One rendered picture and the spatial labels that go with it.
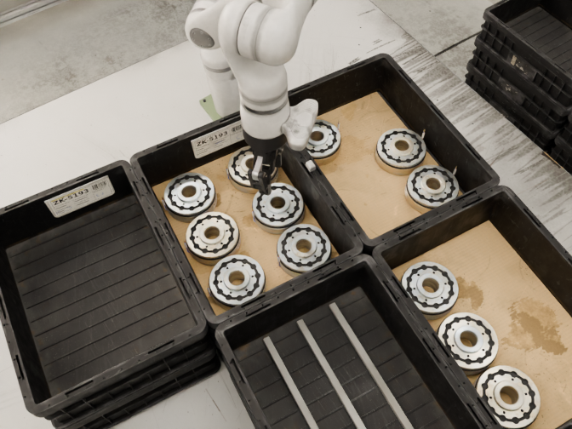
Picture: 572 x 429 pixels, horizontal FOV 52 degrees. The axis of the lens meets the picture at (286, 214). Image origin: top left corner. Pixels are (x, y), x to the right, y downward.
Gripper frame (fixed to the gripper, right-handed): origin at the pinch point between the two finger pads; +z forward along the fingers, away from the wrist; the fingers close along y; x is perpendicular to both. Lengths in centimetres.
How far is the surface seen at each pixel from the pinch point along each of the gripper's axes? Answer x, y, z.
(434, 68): 24, -66, 31
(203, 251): -10.6, 10.8, 14.5
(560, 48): 62, -108, 52
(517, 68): 50, -94, 51
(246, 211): -6.3, -1.5, 17.4
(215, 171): -15.8, -9.2, 17.4
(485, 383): 43, 21, 14
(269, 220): -0.6, 0.8, 14.5
